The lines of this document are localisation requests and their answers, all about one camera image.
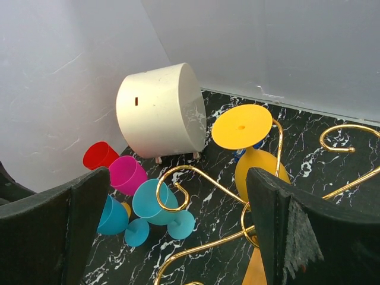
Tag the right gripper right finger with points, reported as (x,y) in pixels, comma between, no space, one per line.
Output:
(305,239)

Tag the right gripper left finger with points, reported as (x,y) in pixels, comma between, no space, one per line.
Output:
(46,238)

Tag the teal wine glass back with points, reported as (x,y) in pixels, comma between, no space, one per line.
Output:
(115,220)

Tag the yellow wine glass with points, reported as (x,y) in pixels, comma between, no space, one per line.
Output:
(242,127)
(127,208)

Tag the red wine glass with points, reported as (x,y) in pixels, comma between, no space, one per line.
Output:
(100,154)

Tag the pink wine glass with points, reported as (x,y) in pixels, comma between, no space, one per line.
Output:
(127,175)

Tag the light blue wine glass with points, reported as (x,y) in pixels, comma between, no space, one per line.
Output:
(179,224)

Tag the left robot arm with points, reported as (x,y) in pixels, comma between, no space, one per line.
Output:
(10,190)

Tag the wooden rack base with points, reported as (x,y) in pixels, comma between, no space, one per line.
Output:
(255,274)

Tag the blue stapler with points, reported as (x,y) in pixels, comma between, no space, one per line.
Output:
(239,153)

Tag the white cylindrical box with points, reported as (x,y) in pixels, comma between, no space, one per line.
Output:
(162,112)

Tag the gold wire glass rack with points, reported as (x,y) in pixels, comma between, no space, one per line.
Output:
(320,154)

